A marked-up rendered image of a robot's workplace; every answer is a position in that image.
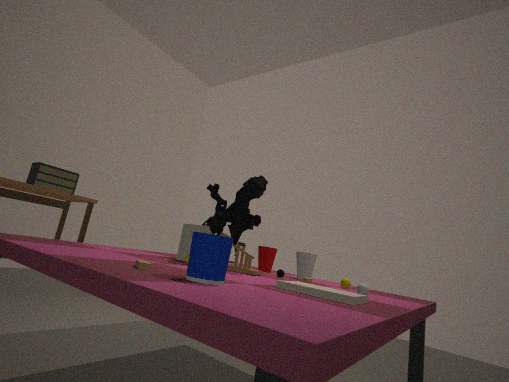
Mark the blue mug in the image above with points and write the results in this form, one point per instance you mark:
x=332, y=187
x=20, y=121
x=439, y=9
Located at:
x=208, y=258

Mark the red cup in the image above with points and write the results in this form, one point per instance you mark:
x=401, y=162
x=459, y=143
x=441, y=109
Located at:
x=266, y=256

